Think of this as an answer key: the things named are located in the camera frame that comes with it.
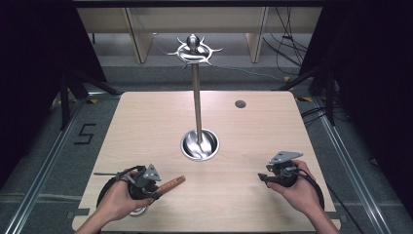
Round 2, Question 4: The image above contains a person's left hand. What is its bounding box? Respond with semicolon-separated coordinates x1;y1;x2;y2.
95;169;154;223

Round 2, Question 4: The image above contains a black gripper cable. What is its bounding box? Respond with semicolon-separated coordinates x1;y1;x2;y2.
95;165;147;209
285;166;366;234

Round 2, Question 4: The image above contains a bundle of black floor cables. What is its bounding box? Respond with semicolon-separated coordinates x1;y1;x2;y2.
262;6;310;76

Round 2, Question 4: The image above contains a black curtain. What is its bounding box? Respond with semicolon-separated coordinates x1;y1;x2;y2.
0;0;108;189
298;0;413;213

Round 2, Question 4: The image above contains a person's right hand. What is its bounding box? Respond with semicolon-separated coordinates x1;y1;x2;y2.
266;159;321;216

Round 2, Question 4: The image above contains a wooden-handled metal ladle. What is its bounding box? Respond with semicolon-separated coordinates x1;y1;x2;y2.
129;175;187;218

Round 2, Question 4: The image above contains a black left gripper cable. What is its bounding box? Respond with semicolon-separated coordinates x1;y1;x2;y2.
95;165;147;209

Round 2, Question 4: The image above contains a metal utensil hook stand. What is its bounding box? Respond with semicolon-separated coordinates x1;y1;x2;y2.
167;33;224;162

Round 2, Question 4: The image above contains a black tripod stand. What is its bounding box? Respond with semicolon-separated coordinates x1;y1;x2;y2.
272;62;337;127
57;66;122;132

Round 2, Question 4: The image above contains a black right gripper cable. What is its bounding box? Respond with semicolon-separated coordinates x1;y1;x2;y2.
285;166;366;234

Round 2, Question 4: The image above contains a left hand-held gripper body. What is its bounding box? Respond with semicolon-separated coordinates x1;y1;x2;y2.
128;163;163;201

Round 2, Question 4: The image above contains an aluminium floor rail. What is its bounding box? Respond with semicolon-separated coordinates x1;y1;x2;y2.
310;97;393;234
4;96;89;234

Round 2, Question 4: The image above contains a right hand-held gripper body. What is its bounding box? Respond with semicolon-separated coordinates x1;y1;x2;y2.
265;150;304;188

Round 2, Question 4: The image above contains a grey floor cable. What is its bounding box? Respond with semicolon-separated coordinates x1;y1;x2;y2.
207;63;287;83

